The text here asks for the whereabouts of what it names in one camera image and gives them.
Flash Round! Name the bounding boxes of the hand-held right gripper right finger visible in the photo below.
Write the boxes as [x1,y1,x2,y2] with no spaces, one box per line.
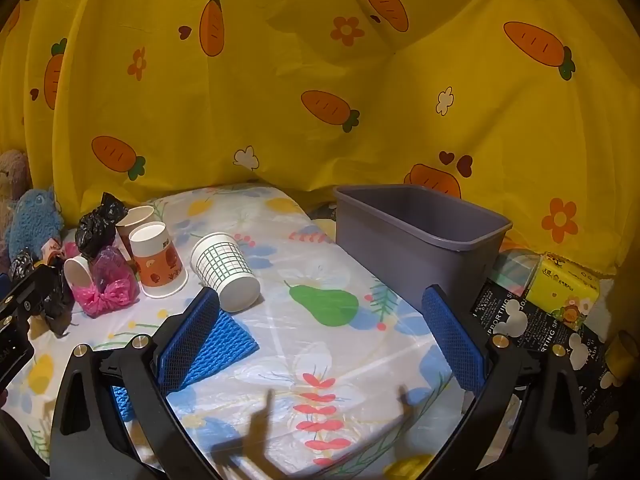
[415,284,590,480]

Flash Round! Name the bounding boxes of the green checked paper cup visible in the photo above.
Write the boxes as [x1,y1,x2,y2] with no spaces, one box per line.
[191,232,262,312]

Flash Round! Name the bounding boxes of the yellow tape roll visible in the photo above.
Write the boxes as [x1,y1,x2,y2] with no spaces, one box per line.
[605,330,639,381]

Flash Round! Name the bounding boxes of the black plastic bag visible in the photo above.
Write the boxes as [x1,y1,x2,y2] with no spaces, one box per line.
[75,192,128,261]
[10,250,76,336]

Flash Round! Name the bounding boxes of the small white paper cup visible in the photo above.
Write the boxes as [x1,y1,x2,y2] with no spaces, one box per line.
[63,255,96,306]

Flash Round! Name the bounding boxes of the black printed cloth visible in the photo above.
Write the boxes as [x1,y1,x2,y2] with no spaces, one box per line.
[470,280,640,480]

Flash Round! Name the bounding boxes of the brown paper cup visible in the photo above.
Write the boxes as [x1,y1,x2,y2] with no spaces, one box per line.
[116,205,156,261]

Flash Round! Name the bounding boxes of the blue plush toy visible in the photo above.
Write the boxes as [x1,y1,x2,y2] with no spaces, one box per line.
[7,187,66,258]

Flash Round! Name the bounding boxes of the floral plastic tablecloth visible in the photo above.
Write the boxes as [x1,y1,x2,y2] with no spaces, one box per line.
[0,185,482,480]

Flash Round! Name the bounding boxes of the yellow carrot print curtain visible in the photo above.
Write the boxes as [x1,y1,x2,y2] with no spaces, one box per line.
[0,0,640,277]

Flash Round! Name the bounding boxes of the orange print paper cup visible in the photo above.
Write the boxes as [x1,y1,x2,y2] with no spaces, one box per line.
[129,221,188,300]

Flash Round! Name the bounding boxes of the yellow tissue pack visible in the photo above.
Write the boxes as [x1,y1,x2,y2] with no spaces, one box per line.
[525,252,601,331]

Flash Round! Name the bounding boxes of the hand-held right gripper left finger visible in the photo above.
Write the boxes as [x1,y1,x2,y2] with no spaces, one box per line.
[50,287,221,480]

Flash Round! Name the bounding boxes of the blue foam net sheet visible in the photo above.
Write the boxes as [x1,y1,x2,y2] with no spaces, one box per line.
[112,307,261,423]

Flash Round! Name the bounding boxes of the pink plastic bag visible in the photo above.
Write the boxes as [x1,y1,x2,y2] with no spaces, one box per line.
[75,245,141,318]

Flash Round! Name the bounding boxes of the plaid pouch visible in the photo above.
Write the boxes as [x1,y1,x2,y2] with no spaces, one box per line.
[487,250,543,298]

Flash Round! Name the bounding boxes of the grey plastic bin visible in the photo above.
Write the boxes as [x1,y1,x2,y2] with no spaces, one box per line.
[332,185,513,318]

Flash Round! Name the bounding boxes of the purple teddy bear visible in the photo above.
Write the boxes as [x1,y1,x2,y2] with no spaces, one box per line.
[0,150,33,241]

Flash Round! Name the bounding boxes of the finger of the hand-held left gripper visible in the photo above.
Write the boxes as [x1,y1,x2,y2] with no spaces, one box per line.
[0,264,40,322]

